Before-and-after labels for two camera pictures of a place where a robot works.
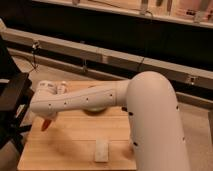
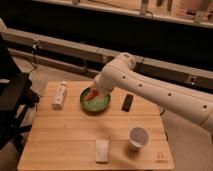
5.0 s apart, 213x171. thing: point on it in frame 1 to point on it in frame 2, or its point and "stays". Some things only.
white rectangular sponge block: (102, 150) stays
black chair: (16, 97) stays
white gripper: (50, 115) to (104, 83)
